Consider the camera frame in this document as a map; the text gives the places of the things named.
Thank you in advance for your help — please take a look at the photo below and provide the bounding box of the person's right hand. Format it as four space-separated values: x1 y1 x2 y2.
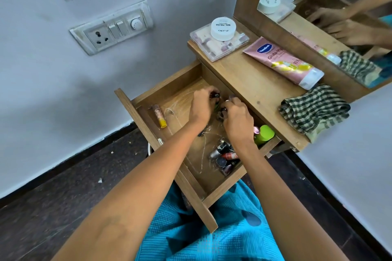
220 97 256 147

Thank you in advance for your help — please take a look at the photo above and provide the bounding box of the person's left hand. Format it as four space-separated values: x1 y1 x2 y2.
188 86 220 128

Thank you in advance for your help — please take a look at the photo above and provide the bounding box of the person's right forearm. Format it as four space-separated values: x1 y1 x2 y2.
234 138 342 261

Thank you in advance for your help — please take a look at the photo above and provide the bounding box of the person's left forearm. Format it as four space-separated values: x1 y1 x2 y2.
51 119 205 261

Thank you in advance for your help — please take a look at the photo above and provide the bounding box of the wooden drawer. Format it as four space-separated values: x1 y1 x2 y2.
114 60 282 234

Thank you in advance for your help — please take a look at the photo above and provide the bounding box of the wooden dressing table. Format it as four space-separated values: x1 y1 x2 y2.
187 0 392 153

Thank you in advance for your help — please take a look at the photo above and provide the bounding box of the clear plastic cosmetics box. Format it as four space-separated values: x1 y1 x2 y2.
189 21 250 62

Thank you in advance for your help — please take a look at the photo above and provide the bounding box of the green capped bottle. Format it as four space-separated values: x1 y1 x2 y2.
254 125 275 146

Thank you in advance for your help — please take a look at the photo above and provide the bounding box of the pile of small cosmetic bottles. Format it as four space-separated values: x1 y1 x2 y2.
209 138 241 177

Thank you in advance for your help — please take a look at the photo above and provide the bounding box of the pink tube with yellow cap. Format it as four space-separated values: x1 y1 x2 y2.
151 104 168 129

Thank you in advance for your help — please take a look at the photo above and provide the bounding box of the white round jar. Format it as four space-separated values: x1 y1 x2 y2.
210 17 237 42

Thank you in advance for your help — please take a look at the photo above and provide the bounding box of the pink lotion tube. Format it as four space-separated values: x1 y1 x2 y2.
243 36 325 91

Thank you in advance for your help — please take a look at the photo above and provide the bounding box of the green checkered cloth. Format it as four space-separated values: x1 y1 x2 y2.
279 85 351 143

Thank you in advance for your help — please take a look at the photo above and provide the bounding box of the white electrical switchboard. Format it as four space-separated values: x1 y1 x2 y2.
69 0 154 56

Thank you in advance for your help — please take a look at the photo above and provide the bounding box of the teal patterned garment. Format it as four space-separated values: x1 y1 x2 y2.
135 179 286 261

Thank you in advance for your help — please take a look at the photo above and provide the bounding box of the wall mirror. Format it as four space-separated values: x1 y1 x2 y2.
257 0 392 89

